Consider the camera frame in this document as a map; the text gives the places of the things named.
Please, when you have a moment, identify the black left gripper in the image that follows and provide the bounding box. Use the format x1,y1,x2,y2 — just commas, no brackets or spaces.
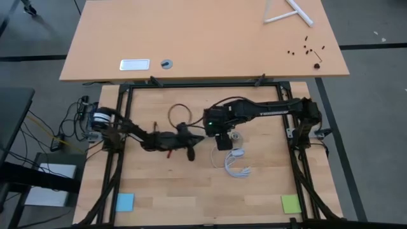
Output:
173,121,205,162

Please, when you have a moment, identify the white lamp cable with switch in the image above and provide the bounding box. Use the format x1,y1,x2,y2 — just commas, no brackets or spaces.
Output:
210,144,252,179

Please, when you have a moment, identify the dark grey side desk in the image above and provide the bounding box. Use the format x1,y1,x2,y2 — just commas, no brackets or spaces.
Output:
0,87,36,163

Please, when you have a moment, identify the black power adapter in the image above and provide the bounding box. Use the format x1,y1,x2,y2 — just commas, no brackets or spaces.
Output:
50,134,65,152

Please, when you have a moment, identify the brass lamp socket base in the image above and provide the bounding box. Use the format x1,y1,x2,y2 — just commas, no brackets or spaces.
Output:
226,128,245,146

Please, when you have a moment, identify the white box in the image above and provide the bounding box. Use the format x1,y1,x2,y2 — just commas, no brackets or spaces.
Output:
24,162,78,207

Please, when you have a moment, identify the grey table clamp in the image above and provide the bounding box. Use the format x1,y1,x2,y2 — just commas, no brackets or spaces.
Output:
313,127,332,141
81,131,105,143

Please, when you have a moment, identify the power strip with plugs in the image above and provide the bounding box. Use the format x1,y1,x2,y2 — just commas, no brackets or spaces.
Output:
76,94,96,128

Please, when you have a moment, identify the dark looped gripper cable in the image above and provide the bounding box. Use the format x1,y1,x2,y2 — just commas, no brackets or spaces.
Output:
167,103,206,131

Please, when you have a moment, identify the black chair caster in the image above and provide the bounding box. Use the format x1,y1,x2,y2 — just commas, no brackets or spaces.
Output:
20,0,38,17

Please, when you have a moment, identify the green sticky note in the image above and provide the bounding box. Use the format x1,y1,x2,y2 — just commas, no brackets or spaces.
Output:
281,194,303,215

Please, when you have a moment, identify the beige wooden desk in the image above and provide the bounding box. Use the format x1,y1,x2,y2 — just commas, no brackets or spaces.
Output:
59,0,350,83

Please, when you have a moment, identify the blue sticky note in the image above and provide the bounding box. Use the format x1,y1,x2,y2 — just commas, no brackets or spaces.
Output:
115,193,135,213

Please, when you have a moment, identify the yellow floor cable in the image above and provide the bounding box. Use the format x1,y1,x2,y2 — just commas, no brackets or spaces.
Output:
25,113,84,153

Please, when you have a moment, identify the black aluminium table frame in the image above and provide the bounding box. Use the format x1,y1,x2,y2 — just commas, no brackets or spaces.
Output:
60,81,407,229

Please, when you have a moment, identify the black desk leg frame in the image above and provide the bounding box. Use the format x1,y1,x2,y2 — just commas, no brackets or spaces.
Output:
0,160,82,229

